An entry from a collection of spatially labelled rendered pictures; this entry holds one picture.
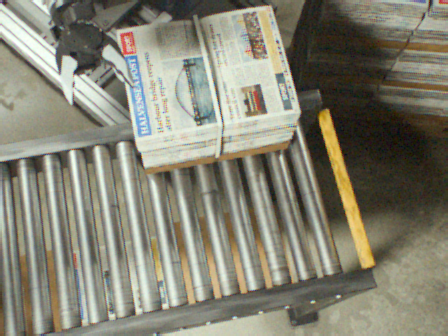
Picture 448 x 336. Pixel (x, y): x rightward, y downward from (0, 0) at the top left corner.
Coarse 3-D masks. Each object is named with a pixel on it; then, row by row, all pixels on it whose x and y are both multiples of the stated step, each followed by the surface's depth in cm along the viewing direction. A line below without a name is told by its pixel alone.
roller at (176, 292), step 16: (160, 176) 138; (160, 192) 136; (160, 208) 135; (160, 224) 134; (160, 240) 133; (176, 240) 134; (160, 256) 133; (176, 256) 132; (176, 272) 130; (176, 288) 129; (176, 304) 128
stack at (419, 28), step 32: (320, 0) 168; (352, 0) 152; (384, 0) 152; (416, 0) 152; (320, 32) 169; (352, 32) 167; (384, 32) 165; (416, 32) 164; (320, 64) 185; (352, 64) 183; (384, 64) 181; (416, 64) 179; (352, 96) 206; (384, 96) 202; (416, 96) 199; (352, 128) 230; (384, 128) 228; (416, 128) 224
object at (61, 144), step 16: (304, 96) 145; (320, 96) 145; (304, 112) 147; (96, 128) 141; (112, 128) 141; (128, 128) 141; (0, 144) 139; (16, 144) 139; (32, 144) 140; (48, 144) 140; (64, 144) 140; (80, 144) 140; (96, 144) 140; (112, 144) 141; (0, 160) 138; (16, 160) 139; (64, 160) 145; (16, 176) 149
